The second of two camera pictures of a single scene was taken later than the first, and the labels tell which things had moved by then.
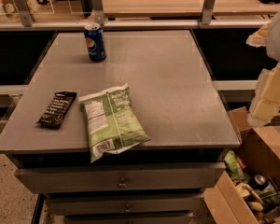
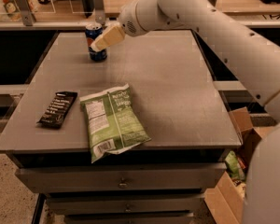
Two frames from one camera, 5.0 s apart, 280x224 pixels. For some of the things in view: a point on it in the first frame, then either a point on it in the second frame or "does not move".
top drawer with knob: (119, 178) does not move
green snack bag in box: (231, 162) does not move
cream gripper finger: (271, 93) → (107, 37)
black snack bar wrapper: (56, 110) does not move
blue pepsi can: (95, 42) does not move
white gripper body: (279, 36) → (130, 21)
